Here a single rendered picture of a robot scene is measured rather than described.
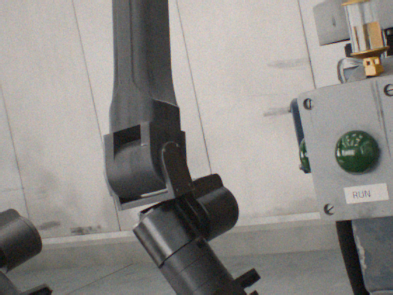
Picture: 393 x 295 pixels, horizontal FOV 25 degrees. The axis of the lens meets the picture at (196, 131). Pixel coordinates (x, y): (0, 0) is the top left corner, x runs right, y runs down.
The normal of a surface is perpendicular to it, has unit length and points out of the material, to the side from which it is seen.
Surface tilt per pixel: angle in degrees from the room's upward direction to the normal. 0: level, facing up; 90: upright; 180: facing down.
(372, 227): 90
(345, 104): 90
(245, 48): 90
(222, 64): 90
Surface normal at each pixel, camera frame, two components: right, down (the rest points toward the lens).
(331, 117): -0.53, 0.15
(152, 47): 0.73, -0.23
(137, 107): -0.64, -0.19
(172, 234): 0.08, -0.32
